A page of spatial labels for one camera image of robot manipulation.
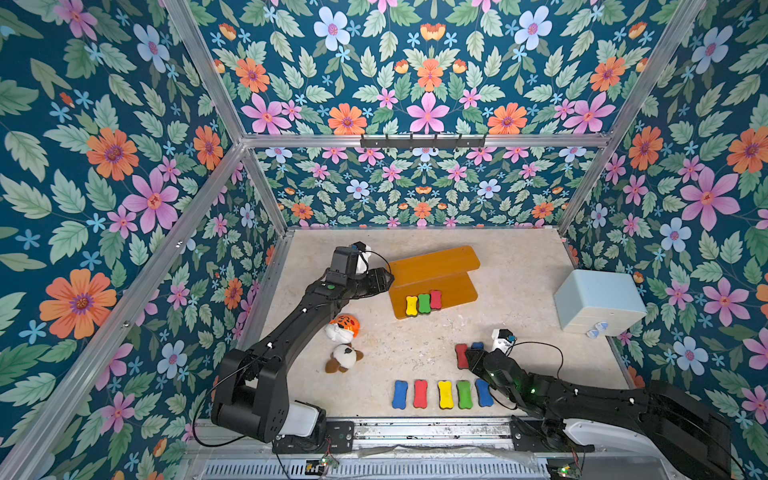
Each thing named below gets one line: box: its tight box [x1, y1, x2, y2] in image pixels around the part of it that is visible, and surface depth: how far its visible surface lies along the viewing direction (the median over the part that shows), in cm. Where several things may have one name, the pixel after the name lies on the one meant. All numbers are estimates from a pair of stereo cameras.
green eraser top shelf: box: [456, 380, 473, 409], surface depth 82 cm
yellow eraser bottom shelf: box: [406, 296, 418, 316], surface depth 97 cm
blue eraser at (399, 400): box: [392, 380, 409, 410], surface depth 81 cm
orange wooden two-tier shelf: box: [389, 246, 481, 319], surface depth 98 cm
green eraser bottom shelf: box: [418, 294, 431, 313], surface depth 98 cm
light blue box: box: [554, 269, 648, 338], surface depth 87 cm
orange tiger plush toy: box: [325, 314, 360, 344], surface depth 89 cm
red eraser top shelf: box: [413, 379, 429, 409], surface depth 82 cm
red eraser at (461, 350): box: [455, 343, 469, 369], surface depth 88 cm
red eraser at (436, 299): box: [431, 290, 441, 309], surface depth 98 cm
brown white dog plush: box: [325, 343, 364, 373], surface depth 87 cm
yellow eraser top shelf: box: [438, 381, 455, 409], surface depth 80 cm
